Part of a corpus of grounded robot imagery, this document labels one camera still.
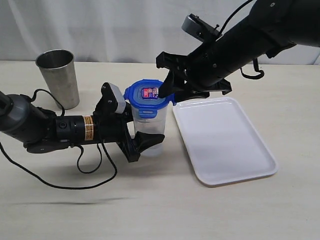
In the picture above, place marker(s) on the blue container lid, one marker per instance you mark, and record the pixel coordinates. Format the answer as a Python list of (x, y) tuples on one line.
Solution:
[(144, 98)]

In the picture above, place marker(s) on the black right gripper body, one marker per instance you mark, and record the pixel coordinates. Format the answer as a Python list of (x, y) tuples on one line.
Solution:
[(205, 69)]

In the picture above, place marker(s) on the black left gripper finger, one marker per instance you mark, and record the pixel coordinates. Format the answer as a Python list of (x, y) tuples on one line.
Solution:
[(147, 141)]

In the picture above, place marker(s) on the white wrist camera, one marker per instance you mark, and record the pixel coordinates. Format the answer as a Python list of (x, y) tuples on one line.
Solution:
[(120, 100)]

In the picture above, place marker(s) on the white plastic tray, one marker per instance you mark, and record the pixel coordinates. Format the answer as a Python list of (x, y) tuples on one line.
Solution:
[(223, 145)]

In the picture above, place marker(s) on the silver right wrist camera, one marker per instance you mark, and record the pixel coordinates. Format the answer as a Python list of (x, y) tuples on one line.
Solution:
[(200, 30)]

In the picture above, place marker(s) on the stainless steel cup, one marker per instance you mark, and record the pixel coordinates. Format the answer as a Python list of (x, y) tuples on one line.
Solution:
[(58, 70)]

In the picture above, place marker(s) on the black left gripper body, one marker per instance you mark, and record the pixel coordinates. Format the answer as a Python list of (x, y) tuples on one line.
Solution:
[(111, 127)]

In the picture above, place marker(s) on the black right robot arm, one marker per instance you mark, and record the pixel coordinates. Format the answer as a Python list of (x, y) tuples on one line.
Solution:
[(271, 27)]

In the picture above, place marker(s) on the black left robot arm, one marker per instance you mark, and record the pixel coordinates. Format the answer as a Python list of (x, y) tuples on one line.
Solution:
[(43, 131)]

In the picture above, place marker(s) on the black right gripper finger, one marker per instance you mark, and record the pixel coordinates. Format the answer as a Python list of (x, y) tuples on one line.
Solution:
[(184, 94), (173, 83)]

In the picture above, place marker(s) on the white backdrop curtain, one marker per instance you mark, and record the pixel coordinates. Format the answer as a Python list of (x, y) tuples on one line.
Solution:
[(123, 31)]

